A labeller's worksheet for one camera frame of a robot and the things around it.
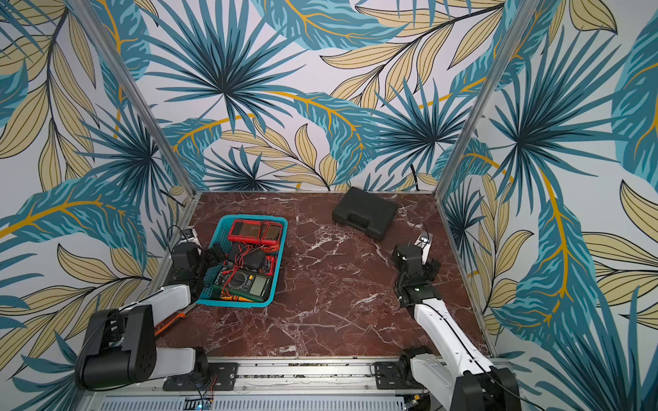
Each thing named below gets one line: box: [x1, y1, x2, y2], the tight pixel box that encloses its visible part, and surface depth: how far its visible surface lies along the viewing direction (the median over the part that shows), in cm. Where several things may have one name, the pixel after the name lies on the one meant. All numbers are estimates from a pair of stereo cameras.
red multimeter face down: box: [227, 219, 284, 246], surface depth 92 cm
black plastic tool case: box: [332, 186, 399, 242], surface depth 108 cm
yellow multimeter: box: [219, 293, 254, 303], surface depth 81 cm
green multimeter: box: [213, 266, 274, 303], surface depth 81 cm
